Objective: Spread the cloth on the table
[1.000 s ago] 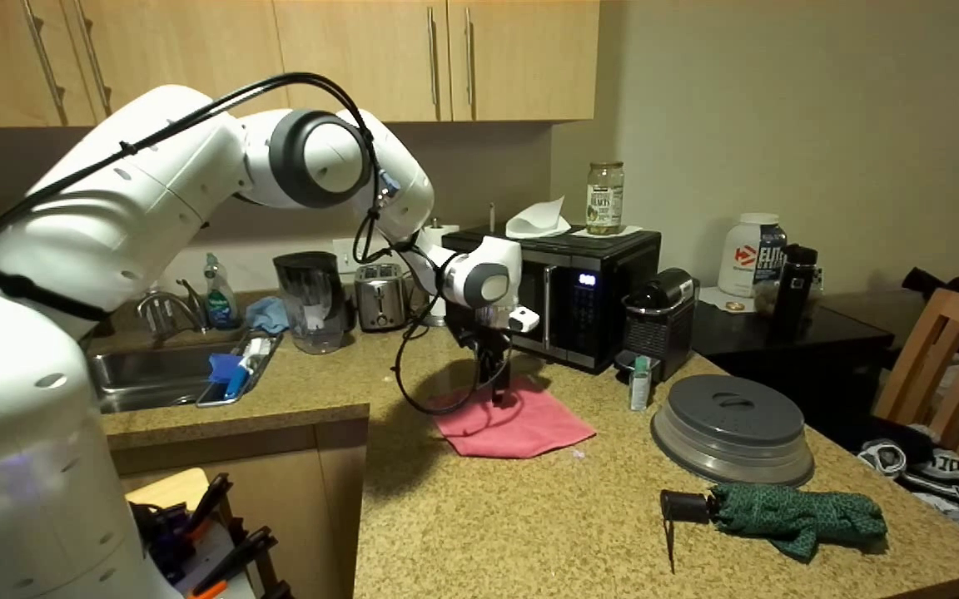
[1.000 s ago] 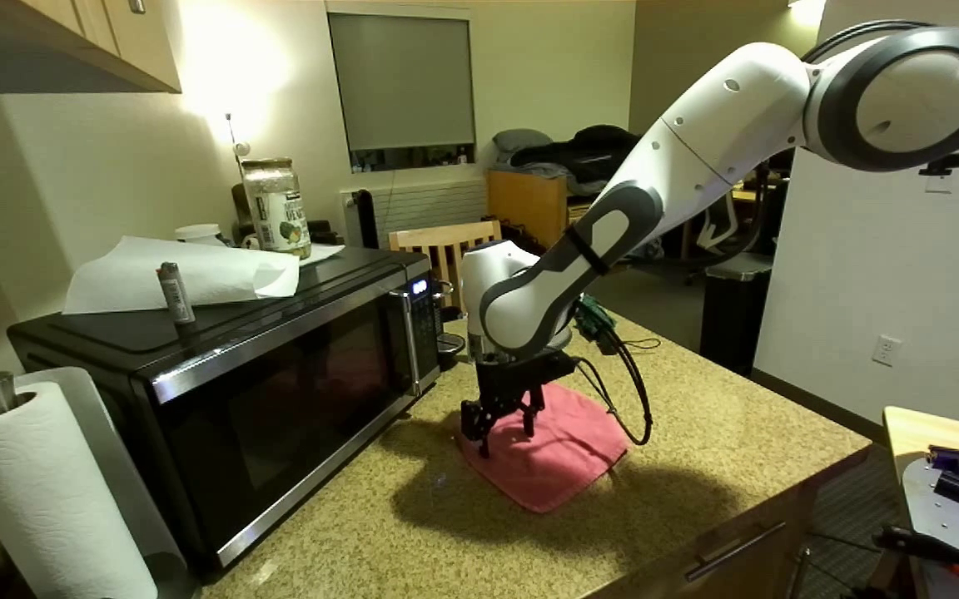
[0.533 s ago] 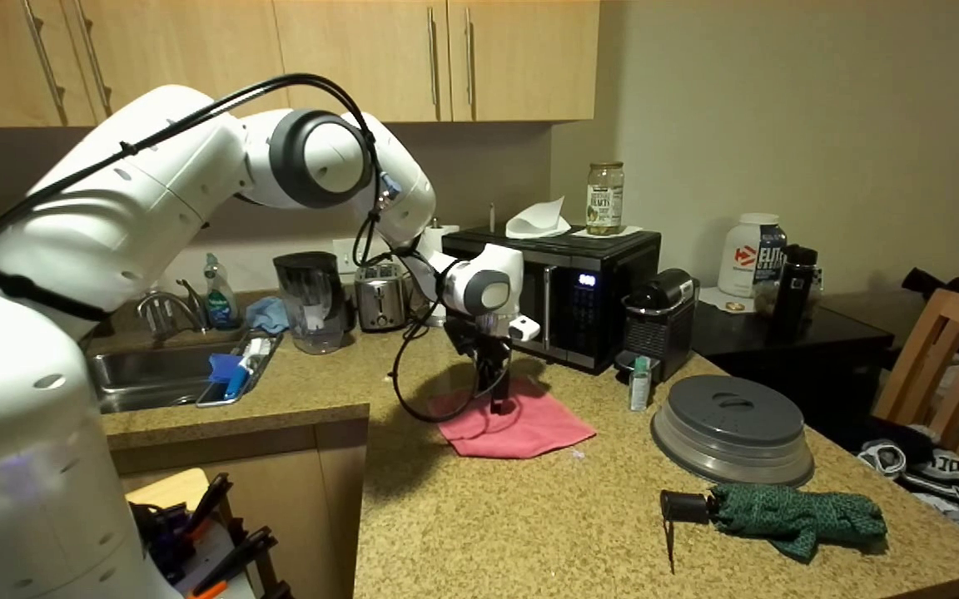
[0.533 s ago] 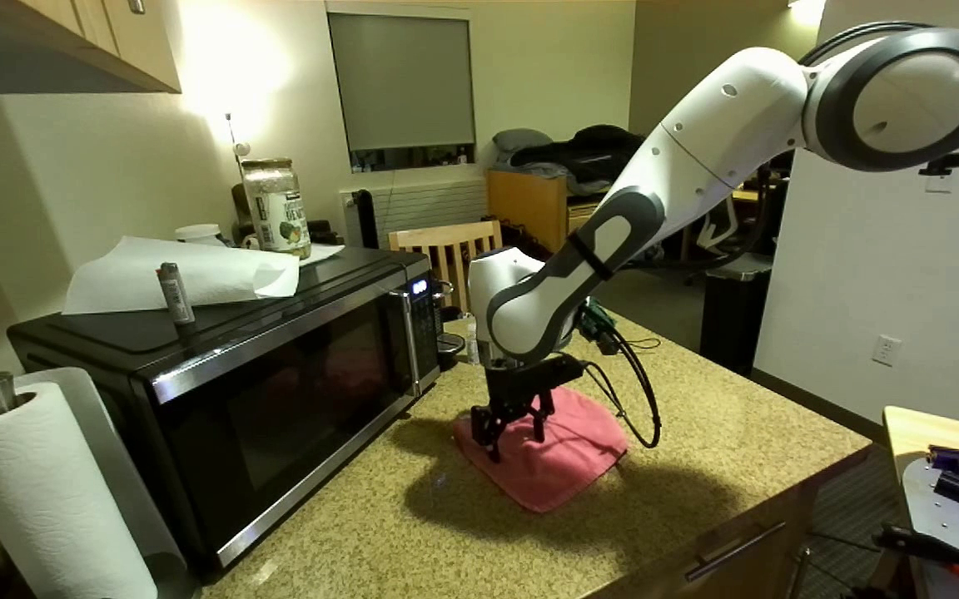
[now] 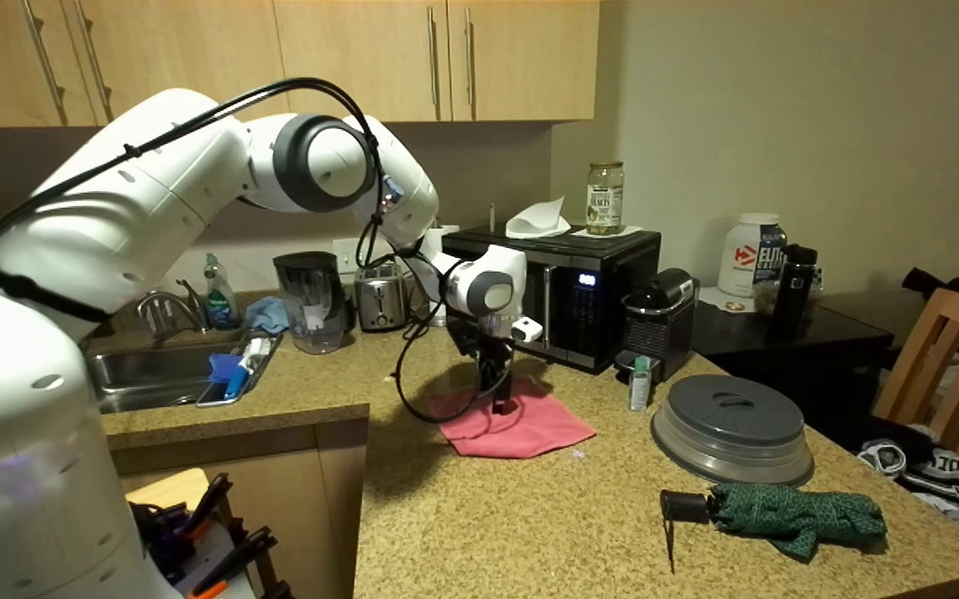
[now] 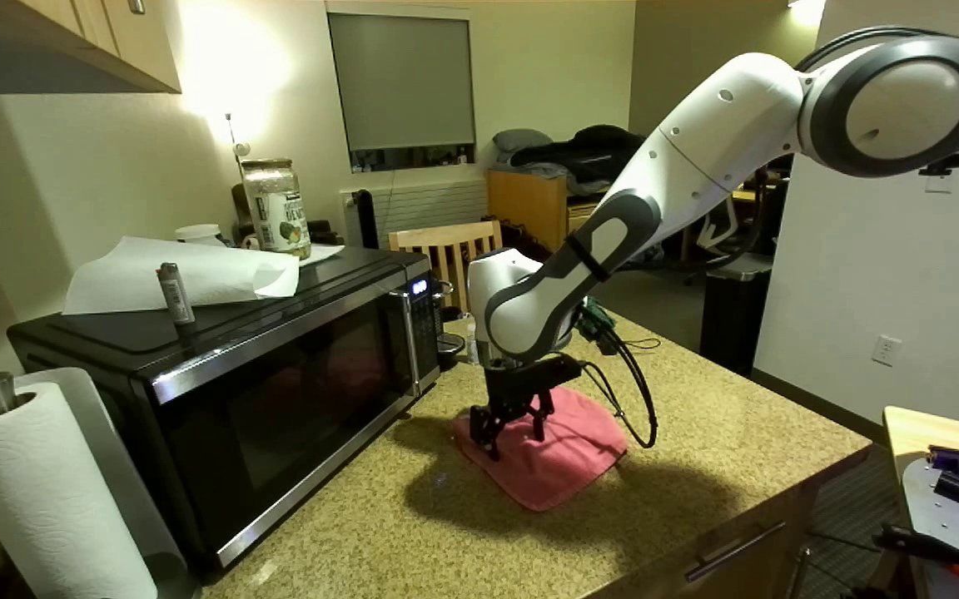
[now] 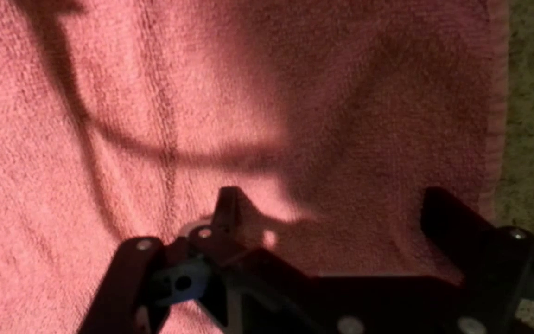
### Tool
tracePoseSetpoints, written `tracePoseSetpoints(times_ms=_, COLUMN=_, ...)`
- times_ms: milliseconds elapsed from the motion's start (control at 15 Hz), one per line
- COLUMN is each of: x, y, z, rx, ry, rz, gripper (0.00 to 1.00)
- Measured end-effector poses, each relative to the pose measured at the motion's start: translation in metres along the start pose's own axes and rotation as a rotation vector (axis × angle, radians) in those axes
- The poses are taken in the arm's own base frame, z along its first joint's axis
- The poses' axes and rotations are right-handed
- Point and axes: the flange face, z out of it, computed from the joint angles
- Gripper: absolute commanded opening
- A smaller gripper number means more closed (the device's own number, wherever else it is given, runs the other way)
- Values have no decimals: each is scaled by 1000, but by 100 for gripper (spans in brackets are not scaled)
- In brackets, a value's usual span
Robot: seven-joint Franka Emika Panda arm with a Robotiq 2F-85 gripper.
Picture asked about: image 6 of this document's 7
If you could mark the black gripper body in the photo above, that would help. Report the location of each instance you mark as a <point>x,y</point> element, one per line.
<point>532,384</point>

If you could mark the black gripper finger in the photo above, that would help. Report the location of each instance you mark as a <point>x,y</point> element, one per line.
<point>483,429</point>
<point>544,417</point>

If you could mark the pink cloth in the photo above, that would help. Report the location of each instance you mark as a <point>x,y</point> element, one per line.
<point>557,461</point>

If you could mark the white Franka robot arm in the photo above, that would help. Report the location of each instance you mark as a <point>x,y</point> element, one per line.
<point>724,135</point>

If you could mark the wooden chair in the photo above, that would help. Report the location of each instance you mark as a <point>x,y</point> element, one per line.
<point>446,255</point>

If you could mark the black microwave oven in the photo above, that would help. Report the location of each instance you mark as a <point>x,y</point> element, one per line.
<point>280,409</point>

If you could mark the black drink bottle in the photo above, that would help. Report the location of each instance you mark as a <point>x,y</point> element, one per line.
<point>363,220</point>

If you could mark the wooden counter base cabinet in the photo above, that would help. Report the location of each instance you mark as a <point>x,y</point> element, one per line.
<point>746,542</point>

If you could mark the glass jar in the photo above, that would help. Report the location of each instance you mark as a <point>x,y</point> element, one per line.
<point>279,210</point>

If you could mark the window with grey blind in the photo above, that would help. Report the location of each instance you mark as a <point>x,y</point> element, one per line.
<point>402,89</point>

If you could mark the small grey tube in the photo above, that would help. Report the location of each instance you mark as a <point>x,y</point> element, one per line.
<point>173,293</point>

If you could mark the white paper sheet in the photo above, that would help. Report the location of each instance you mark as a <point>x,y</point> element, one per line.
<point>167,278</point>

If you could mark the light wooden tool table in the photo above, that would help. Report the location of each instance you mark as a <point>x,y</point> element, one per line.
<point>924,428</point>

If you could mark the black orange pliers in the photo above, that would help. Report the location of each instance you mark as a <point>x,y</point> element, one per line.
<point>929,550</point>

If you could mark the white paper towel roll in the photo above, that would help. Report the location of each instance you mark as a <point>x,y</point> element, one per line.
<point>33,488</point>

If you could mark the white wall outlet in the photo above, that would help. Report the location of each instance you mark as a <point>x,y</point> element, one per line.
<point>887,351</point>

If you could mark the light wooden wall cabinets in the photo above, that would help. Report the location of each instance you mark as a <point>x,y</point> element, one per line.
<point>57,46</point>

